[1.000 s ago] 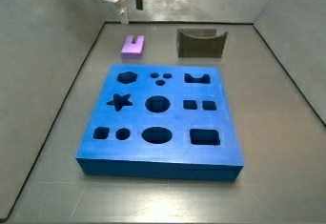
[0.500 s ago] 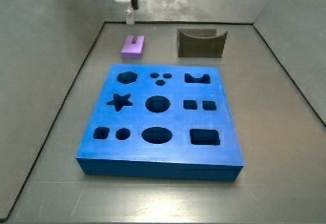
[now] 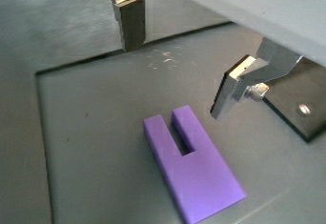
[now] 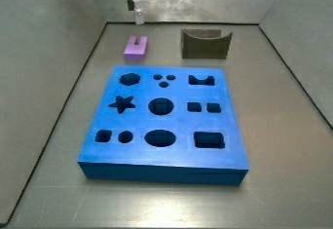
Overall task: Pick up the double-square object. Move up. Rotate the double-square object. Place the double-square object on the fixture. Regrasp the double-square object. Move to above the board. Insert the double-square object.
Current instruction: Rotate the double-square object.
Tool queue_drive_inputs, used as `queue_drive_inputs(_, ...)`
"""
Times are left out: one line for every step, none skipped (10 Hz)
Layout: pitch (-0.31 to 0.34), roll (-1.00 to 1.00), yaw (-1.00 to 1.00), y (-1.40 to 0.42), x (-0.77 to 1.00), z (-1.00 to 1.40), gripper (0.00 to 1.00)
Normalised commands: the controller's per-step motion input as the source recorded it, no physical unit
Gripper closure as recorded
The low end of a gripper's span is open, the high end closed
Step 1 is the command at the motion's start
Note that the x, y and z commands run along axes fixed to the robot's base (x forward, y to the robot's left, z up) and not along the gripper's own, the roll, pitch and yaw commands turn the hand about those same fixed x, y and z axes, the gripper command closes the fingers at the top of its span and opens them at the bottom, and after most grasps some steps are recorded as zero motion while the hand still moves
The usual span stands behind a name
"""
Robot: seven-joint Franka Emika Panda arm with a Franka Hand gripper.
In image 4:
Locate purple double-square block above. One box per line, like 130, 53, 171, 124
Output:
122, 36, 148, 61

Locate blue shape-sorting board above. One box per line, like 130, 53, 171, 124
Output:
77, 66, 250, 185

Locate black curved holder stand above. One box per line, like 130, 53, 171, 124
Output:
180, 29, 232, 59

